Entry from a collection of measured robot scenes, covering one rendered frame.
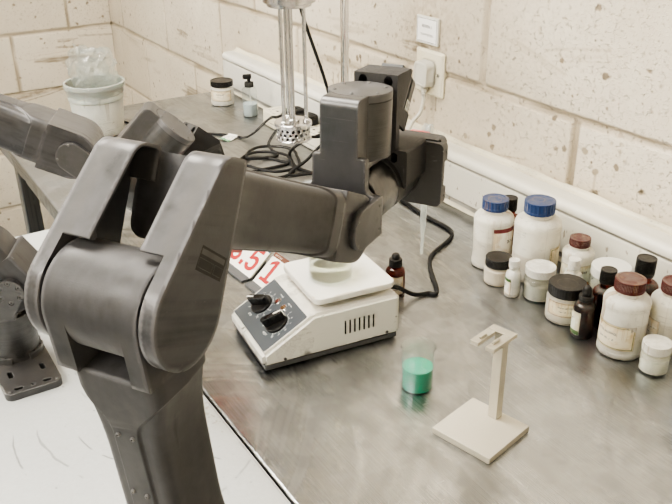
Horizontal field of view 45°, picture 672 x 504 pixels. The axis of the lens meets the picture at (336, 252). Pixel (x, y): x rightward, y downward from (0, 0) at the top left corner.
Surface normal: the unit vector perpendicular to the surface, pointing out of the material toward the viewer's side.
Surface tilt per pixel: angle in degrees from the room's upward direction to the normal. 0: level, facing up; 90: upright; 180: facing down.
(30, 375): 0
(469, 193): 90
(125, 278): 35
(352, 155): 88
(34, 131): 87
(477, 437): 0
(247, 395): 0
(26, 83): 91
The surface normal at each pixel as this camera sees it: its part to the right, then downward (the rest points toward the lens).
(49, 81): 0.53, 0.37
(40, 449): -0.01, -0.90
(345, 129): -0.44, 0.37
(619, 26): -0.85, 0.24
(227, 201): 0.90, 0.18
